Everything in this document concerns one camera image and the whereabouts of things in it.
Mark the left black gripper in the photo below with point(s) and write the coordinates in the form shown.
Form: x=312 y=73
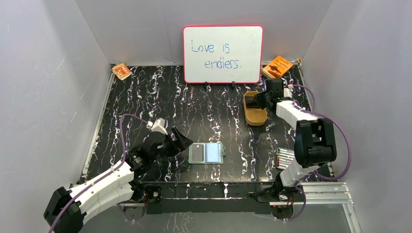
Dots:
x=173 y=143

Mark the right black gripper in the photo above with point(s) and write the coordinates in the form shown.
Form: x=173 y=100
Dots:
x=258 y=99

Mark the black VIP credit card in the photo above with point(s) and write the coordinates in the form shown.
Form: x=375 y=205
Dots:
x=197 y=153

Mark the green card holder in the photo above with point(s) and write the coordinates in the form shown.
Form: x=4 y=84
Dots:
x=214 y=153

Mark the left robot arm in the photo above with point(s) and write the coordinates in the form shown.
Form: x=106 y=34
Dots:
x=69 y=209

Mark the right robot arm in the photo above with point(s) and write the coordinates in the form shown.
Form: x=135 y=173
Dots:
x=314 y=144

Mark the small orange card box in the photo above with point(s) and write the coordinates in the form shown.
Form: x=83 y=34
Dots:
x=121 y=71

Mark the orange oval tray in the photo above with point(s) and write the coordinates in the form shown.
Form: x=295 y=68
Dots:
x=253 y=116

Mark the orange book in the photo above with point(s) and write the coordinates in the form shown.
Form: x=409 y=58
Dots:
x=276 y=68

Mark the pink framed whiteboard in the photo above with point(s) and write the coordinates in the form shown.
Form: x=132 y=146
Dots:
x=222 y=53

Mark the black base bar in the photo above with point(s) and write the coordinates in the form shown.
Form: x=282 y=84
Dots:
x=215 y=197

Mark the pack of coloured markers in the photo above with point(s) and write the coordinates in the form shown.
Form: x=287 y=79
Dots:
x=283 y=158

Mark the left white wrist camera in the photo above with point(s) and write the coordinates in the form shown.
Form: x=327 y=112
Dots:
x=157 y=126

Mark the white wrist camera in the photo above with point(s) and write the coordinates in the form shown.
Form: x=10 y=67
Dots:
x=157 y=126
x=287 y=92

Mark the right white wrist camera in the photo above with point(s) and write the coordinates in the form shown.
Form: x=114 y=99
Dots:
x=287 y=92

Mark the aluminium frame rail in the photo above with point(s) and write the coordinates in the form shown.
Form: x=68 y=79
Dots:
x=314 y=193

